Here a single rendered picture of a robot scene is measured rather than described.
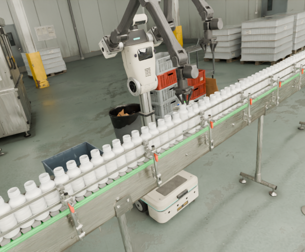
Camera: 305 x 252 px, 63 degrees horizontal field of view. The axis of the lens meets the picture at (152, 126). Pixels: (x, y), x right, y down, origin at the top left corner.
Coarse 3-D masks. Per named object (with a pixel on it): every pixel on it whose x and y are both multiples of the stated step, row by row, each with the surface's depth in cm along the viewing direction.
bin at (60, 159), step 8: (80, 144) 170; (88, 144) 170; (64, 152) 164; (72, 152) 168; (80, 152) 172; (88, 152) 175; (48, 160) 158; (56, 160) 161; (64, 160) 165; (48, 168) 146; (64, 168) 166
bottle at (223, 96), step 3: (222, 90) 169; (225, 90) 167; (222, 93) 167; (225, 93) 167; (222, 96) 167; (225, 96) 167; (222, 99) 168; (222, 102) 168; (225, 102) 168; (222, 105) 169; (225, 105) 169; (222, 108) 170; (225, 111) 171
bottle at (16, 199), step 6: (12, 192) 91; (18, 192) 93; (12, 198) 92; (18, 198) 93; (24, 198) 94; (12, 204) 91; (18, 204) 92; (18, 210) 93; (24, 210) 94; (30, 210) 97; (18, 216) 94; (24, 216) 95; (30, 216) 97; (18, 222) 95; (30, 222) 97
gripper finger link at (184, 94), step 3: (177, 90) 137; (180, 90) 135; (189, 90) 136; (183, 93) 134; (186, 93) 134; (189, 93) 137; (183, 96) 136; (189, 96) 138; (186, 99) 137; (189, 99) 139; (186, 102) 138
